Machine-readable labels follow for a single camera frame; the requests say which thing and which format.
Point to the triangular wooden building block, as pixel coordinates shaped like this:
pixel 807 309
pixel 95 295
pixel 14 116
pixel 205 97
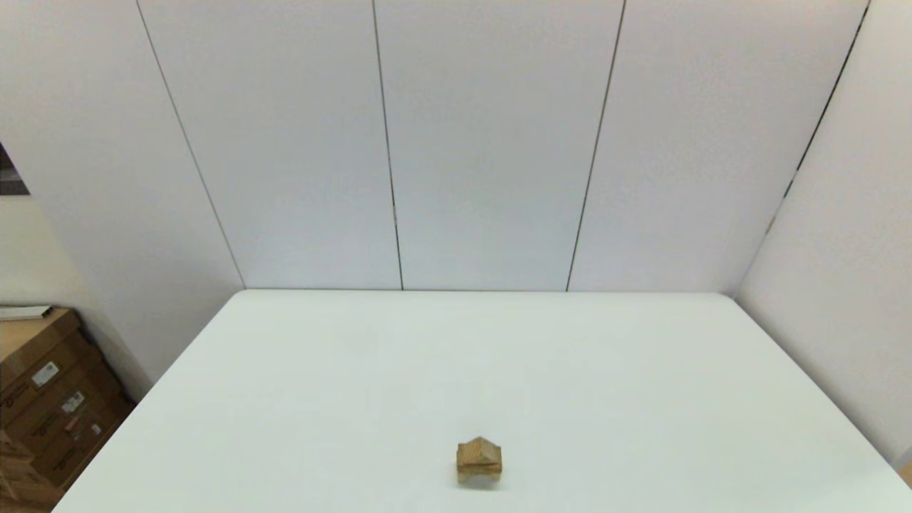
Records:
pixel 479 450

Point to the rectangular wooden building block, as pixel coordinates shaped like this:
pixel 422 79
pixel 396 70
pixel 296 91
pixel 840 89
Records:
pixel 479 466

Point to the arched wooden building block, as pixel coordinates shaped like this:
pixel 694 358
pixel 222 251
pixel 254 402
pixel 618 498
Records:
pixel 479 477

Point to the tall labelled cardboard box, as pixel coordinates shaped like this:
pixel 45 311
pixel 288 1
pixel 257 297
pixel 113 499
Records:
pixel 57 385

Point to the low brown cardboard box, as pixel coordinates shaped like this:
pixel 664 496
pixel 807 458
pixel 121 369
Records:
pixel 18 474

